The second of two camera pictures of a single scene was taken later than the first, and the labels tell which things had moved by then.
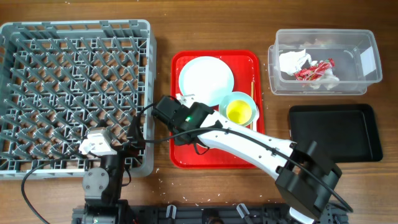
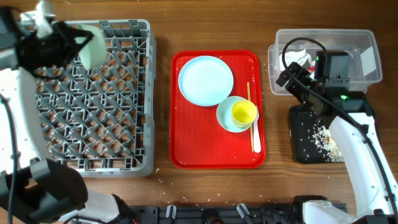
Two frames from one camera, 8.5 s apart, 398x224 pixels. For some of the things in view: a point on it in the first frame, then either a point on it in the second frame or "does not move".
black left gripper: (137, 140) -> (69, 34)
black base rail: (330, 214) does not move
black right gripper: (174, 129) -> (301, 74)
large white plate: (208, 79) does not move
